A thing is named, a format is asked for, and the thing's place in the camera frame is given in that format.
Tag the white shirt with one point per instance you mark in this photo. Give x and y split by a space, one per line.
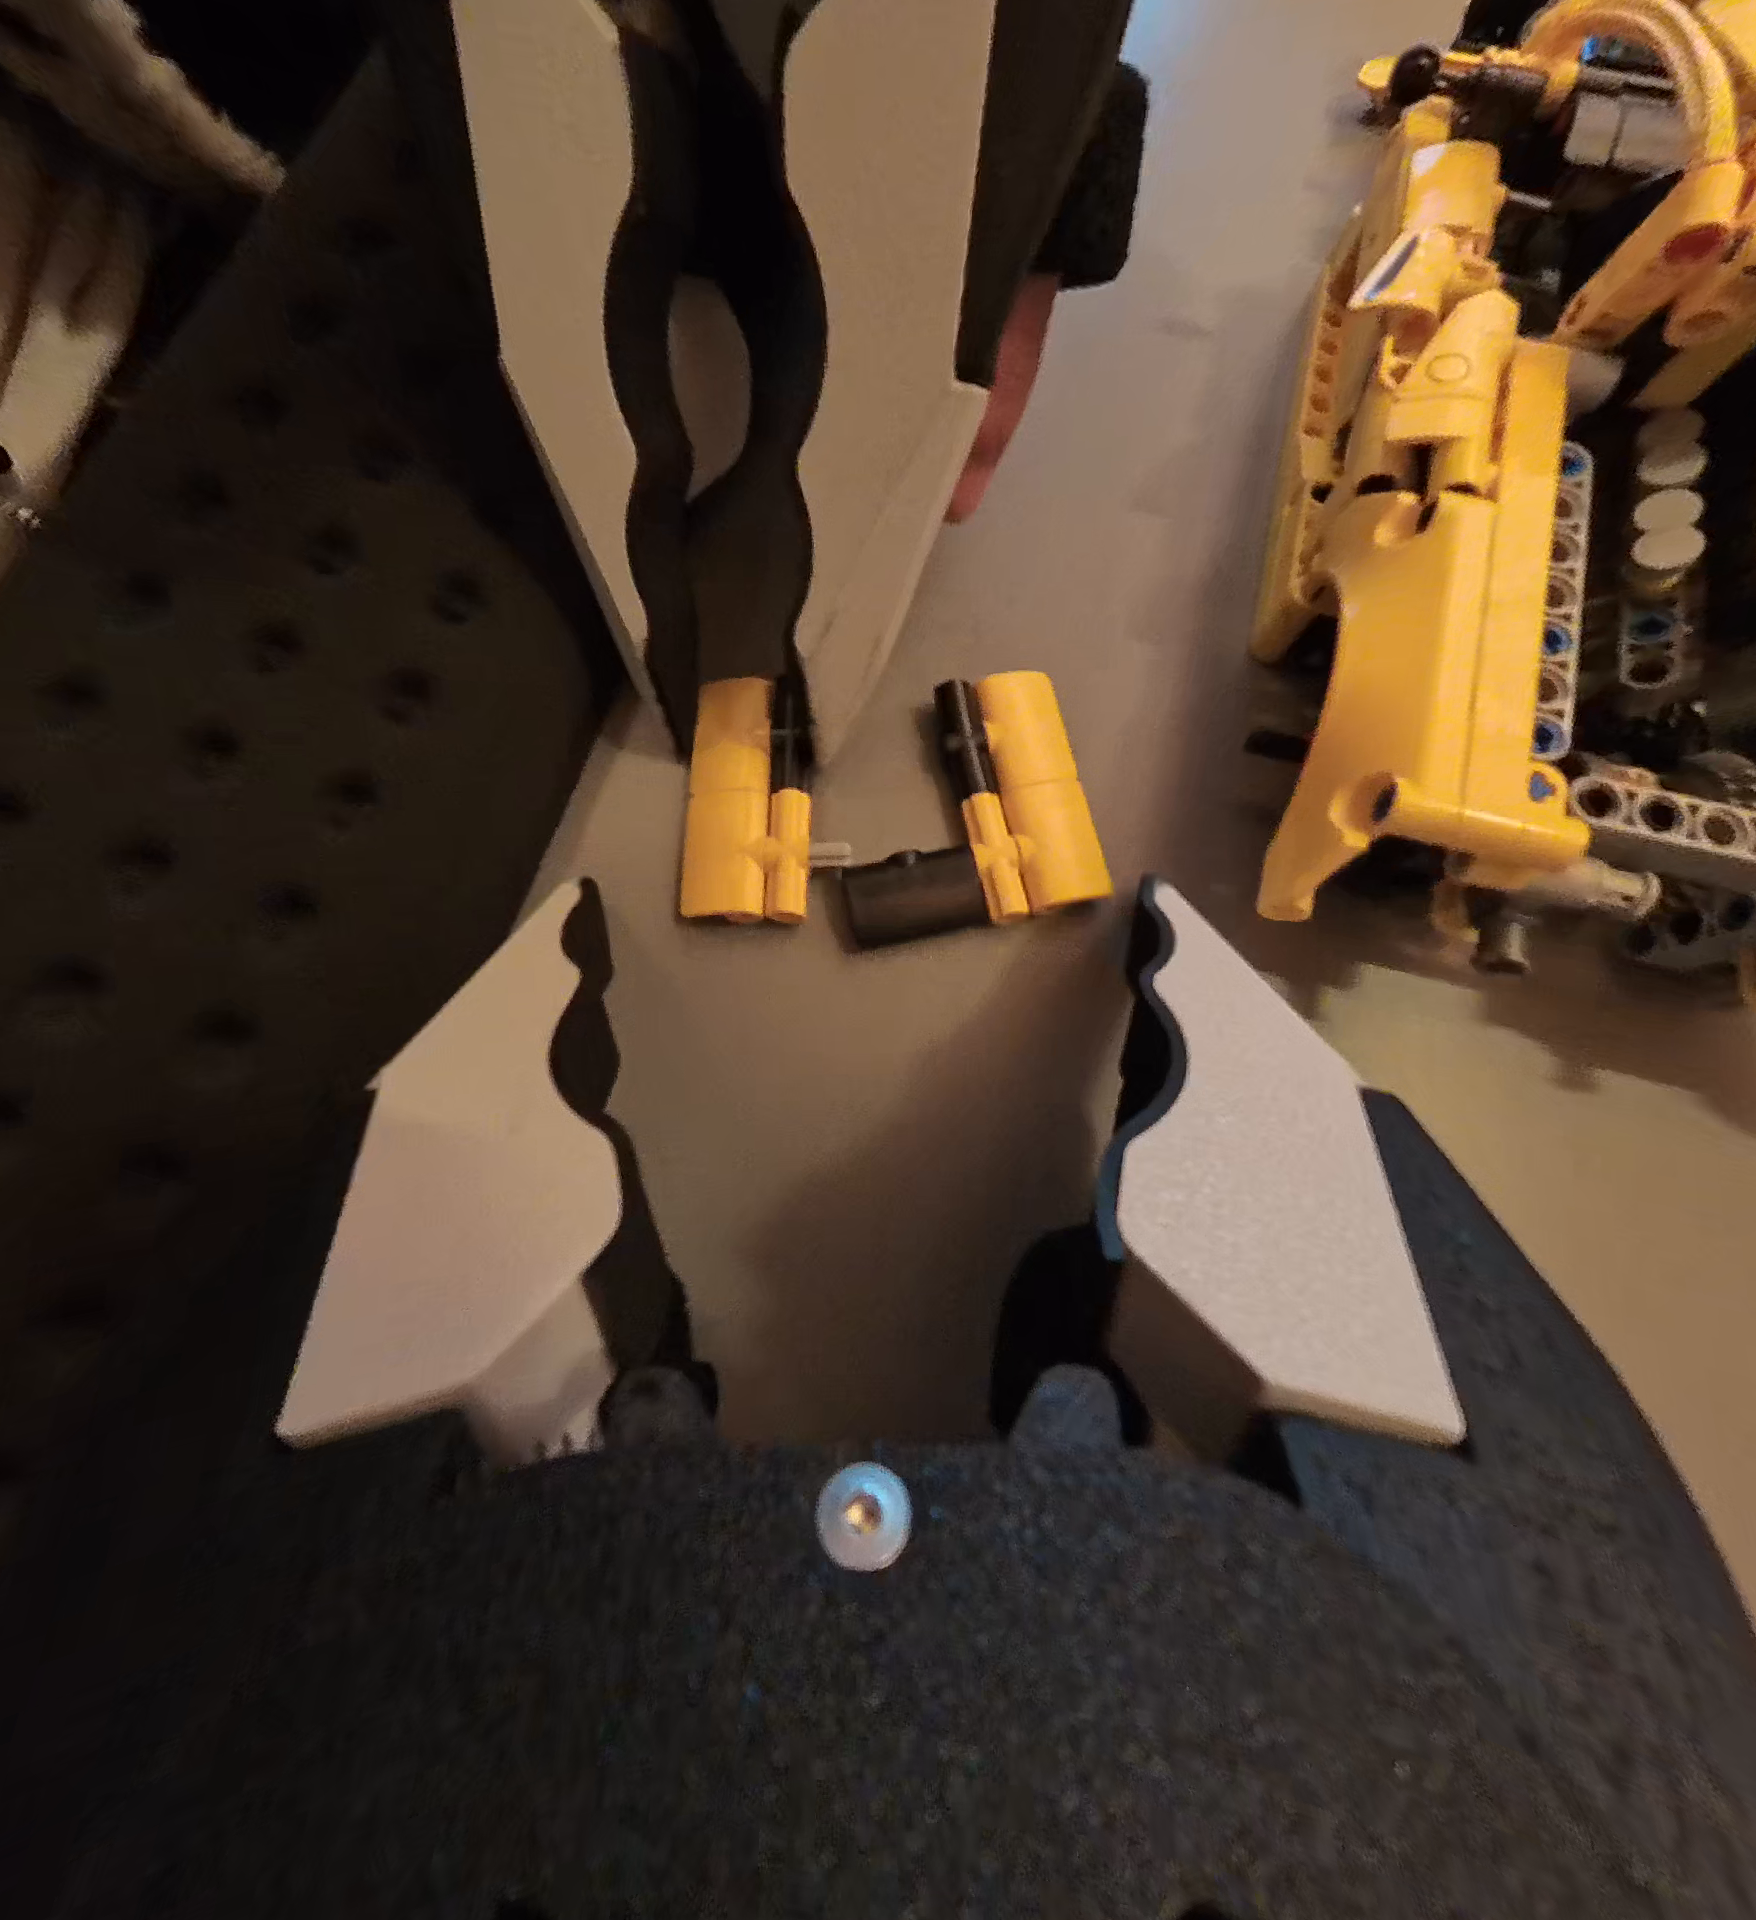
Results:
6 331

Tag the person's left hand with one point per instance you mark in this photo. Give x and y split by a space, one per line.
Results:
1010 404

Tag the yellow brick piece black connector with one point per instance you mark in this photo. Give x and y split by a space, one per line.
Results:
1043 809

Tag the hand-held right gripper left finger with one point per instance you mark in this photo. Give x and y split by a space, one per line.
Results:
457 1231

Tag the yellow brick car model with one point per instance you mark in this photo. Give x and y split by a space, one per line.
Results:
1433 599

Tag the grey desk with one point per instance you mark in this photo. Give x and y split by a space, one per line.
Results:
1193 451

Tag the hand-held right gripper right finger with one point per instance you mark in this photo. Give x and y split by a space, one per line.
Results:
1269 1231

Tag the yellow brick piece grey axle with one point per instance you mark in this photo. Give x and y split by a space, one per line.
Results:
720 809

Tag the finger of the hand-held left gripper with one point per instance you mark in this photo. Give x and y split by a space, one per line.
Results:
879 300
547 225

